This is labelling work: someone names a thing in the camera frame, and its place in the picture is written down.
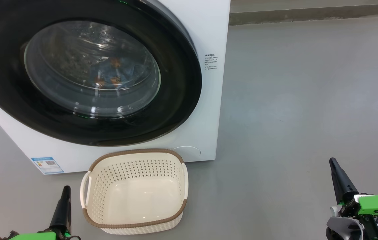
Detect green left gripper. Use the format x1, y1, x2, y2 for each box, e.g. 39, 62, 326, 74
0, 186, 81, 240

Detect blue patterned shorts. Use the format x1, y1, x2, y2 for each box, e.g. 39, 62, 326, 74
90, 56, 143, 91

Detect round black glass washer door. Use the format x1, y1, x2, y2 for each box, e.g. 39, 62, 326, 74
0, 0, 203, 147

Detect white Hisense washing machine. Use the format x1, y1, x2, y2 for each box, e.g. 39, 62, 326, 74
0, 0, 231, 175

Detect blue energy label sticker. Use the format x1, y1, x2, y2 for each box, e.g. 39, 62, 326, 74
31, 157, 65, 175

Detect cream perforated laundry basket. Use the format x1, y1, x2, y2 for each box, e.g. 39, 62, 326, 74
80, 149, 189, 235

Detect round drain filter cover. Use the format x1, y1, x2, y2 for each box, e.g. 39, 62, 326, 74
172, 146, 202, 157

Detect printed warning text label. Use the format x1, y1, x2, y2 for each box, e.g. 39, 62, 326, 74
204, 53, 219, 70

